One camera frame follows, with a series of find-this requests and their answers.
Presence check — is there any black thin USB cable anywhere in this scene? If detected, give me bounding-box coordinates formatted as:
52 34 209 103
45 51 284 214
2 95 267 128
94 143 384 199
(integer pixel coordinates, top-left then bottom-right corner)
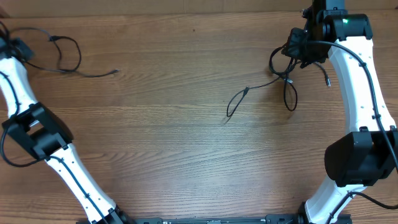
9 27 120 78

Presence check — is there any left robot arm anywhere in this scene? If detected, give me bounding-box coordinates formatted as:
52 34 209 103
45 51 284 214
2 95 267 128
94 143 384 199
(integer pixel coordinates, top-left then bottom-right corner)
1 37 132 224

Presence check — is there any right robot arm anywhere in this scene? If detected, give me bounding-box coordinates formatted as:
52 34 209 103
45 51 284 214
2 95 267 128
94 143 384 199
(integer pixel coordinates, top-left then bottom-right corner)
266 1 397 223

